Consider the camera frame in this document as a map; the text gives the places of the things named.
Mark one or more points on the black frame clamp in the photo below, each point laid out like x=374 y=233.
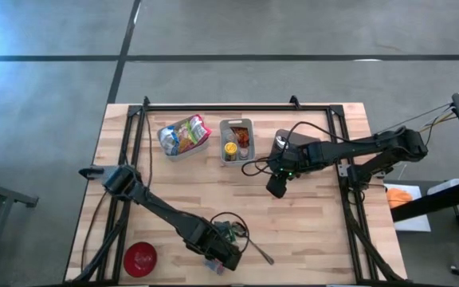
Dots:
x=146 y=102
x=295 y=102

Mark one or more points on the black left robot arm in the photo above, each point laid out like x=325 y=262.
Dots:
x=162 y=207

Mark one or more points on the red bowl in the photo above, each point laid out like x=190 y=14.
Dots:
x=140 y=259

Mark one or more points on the white container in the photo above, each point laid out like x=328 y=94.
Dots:
x=444 y=185

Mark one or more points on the grey plastic bin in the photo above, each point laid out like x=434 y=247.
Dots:
x=301 y=135

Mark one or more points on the black table frame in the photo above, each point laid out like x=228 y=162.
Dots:
x=253 y=107

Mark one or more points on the red patterned paprika tin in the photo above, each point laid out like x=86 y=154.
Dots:
x=213 y=268

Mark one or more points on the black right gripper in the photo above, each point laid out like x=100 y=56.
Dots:
x=278 y=186

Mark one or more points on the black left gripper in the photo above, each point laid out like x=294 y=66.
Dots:
x=213 y=245

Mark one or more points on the narrow white plastic bin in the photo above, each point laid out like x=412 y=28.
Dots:
x=229 y=123

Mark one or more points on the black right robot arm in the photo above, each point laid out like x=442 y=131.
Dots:
x=357 y=148

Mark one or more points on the yellow orange snack packet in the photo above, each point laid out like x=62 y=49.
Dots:
x=185 y=137

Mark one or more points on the yellow-lid jar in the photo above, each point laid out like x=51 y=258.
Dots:
x=230 y=148

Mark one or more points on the orange cloth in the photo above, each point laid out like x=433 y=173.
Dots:
x=398 y=198

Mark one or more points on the silver spice tin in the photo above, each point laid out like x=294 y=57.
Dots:
x=228 y=235

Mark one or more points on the red snack packet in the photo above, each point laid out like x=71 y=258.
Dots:
x=201 y=127

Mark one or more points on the white paper sheet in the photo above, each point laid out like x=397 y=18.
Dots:
x=413 y=225

